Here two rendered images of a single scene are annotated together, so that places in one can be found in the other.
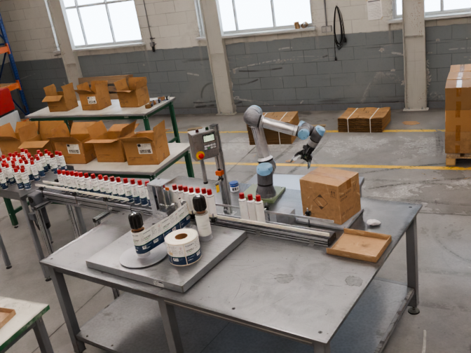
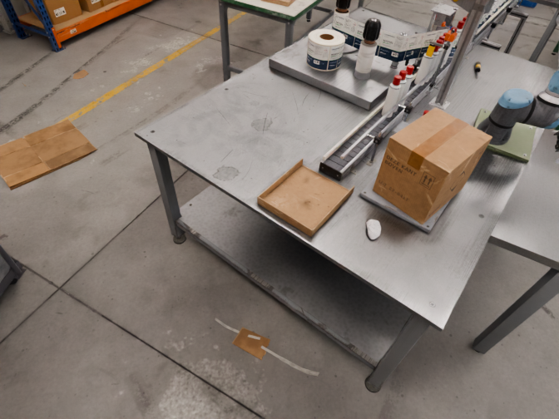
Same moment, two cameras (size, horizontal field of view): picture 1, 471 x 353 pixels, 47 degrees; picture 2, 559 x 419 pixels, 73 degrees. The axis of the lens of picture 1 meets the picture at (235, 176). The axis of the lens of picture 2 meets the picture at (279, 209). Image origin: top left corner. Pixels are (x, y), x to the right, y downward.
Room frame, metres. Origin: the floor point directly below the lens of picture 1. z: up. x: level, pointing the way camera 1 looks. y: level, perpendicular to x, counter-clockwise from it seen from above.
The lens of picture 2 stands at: (2.67, -1.69, 1.93)
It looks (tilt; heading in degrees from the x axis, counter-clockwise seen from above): 49 degrees down; 88
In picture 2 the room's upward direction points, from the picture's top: 4 degrees clockwise
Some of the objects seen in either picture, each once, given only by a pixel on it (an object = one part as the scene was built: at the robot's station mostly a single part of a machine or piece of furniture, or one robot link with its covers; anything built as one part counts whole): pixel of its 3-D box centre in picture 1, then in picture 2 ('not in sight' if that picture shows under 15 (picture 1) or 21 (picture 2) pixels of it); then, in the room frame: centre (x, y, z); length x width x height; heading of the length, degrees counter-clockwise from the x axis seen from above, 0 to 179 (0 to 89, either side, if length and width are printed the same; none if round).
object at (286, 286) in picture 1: (229, 234); (383, 101); (3.25, 0.10, 0.82); 2.10 x 1.50 x 0.02; 53
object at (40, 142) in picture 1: (43, 143); not in sight; (5.76, 1.99, 0.97); 0.44 x 0.38 x 0.37; 157
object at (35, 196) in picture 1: (38, 211); not in sight; (4.48, 1.77, 0.71); 0.15 x 0.12 x 0.34; 143
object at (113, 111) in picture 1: (104, 132); not in sight; (8.01, 1.84, 0.39); 2.20 x 0.80 x 0.78; 62
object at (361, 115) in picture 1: (364, 119); not in sight; (7.48, -1.95, 0.11); 0.65 x 0.54 x 0.22; 59
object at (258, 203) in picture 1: (259, 209); (392, 96); (3.21, -0.12, 0.98); 0.05 x 0.05 x 0.20
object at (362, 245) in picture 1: (359, 244); (306, 194); (2.81, -0.66, 0.85); 0.30 x 0.26 x 0.04; 53
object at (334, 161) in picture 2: (221, 220); (413, 91); (3.41, 0.14, 0.86); 1.65 x 0.08 x 0.04; 53
